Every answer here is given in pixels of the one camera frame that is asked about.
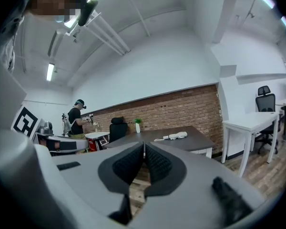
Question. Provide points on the white ceiling pipes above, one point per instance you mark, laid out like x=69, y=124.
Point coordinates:
x=109, y=38

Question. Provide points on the person's head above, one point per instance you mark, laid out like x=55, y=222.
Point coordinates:
x=54, y=0

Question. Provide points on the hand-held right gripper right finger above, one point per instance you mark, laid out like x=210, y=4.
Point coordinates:
x=195, y=190

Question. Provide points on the white vase with green plant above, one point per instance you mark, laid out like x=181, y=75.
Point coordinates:
x=138, y=127

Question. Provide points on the red box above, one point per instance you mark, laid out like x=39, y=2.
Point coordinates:
x=93, y=145

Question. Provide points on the short ceiling light tube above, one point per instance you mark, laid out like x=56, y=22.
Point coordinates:
x=50, y=71
x=285, y=22

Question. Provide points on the white umbrella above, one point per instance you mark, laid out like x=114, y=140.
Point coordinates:
x=177, y=135

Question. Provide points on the black head-worn camera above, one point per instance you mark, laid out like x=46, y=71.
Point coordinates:
x=87, y=8

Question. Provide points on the white desk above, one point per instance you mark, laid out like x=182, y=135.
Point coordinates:
x=250, y=120

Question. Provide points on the round white table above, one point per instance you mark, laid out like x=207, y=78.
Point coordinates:
x=96, y=135

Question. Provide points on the dark brown table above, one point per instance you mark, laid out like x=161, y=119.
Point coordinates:
x=195, y=139

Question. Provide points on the black mesh office chair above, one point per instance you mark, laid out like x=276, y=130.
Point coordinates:
x=265, y=102

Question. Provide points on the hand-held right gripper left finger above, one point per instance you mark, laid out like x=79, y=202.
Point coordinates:
x=85, y=173

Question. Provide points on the small vase with flowers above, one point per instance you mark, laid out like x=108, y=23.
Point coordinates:
x=96, y=126

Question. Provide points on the person's grey shirt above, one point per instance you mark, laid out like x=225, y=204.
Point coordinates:
x=4, y=44

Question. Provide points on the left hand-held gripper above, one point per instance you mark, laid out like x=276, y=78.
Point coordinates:
x=25, y=121

